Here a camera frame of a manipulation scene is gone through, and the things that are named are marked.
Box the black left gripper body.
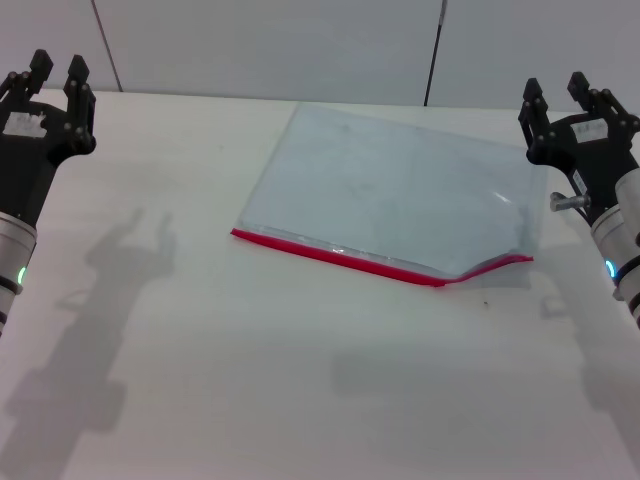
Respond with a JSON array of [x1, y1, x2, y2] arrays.
[[0, 98, 96, 227]]

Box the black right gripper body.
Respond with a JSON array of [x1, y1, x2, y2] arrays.
[[526, 112, 640, 227]]

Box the clear document bag red zipper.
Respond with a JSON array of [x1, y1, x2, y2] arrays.
[[229, 101, 549, 290]]

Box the metal screw right wrist mount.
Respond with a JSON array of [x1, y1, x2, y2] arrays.
[[549, 192, 592, 213]]

